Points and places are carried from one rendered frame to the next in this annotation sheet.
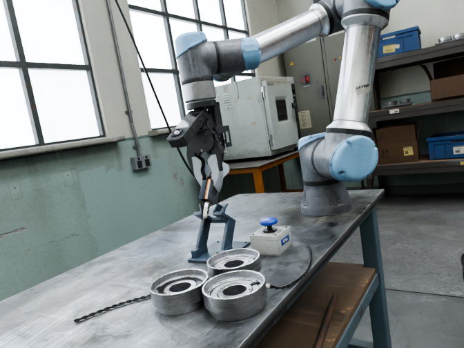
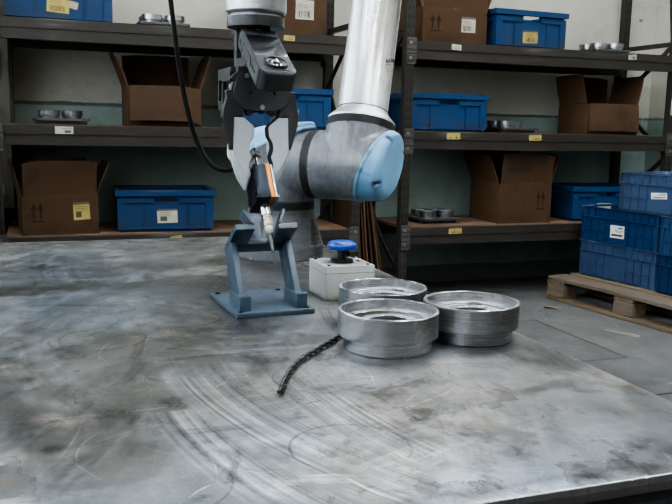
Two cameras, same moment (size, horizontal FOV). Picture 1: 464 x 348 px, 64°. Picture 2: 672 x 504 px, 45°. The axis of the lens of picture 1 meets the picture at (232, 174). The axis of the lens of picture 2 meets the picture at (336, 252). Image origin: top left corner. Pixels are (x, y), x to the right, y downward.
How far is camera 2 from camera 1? 85 cm
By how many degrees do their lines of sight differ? 54
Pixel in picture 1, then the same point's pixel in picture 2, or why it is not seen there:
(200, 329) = (491, 356)
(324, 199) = (303, 233)
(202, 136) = not seen: hidden behind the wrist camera
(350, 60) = (378, 17)
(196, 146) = (253, 97)
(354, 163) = (389, 172)
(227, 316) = (500, 338)
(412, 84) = (79, 86)
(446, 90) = (154, 108)
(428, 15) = not seen: outside the picture
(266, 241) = (354, 274)
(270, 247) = not seen: hidden behind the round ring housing
